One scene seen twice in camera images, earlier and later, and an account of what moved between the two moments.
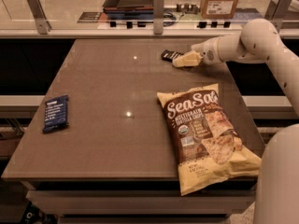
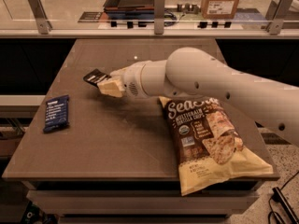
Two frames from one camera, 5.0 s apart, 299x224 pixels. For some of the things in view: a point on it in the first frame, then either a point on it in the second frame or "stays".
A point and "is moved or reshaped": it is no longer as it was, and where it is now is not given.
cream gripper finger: [189, 59] to [110, 88]
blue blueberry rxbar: [55, 113] stays
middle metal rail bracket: [158, 12] stays
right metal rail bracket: [277, 7] stays
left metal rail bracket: [42, 23] stays
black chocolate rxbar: [169, 55] is moved or reshaped
